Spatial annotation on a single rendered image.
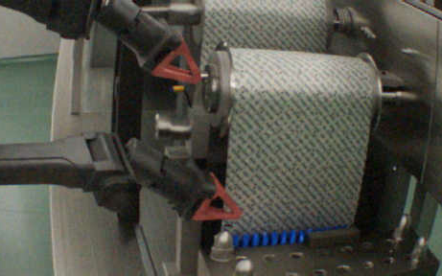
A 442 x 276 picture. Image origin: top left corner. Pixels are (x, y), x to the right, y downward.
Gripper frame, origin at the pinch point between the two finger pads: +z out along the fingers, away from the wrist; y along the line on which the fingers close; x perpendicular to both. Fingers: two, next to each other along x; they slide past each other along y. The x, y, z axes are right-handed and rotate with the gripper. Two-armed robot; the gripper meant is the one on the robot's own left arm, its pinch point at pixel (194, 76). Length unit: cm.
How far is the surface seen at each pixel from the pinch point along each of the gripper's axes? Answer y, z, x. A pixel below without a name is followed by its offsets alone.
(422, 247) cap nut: 25.7, 39.4, 7.9
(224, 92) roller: 5.3, 3.0, 1.8
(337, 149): 7.1, 22.7, 7.3
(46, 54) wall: -537, 81, -156
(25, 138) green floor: -311, 64, -151
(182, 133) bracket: -1.4, 5.9, -8.2
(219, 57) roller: 0.7, 0.4, 4.6
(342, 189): 7.8, 28.9, 3.2
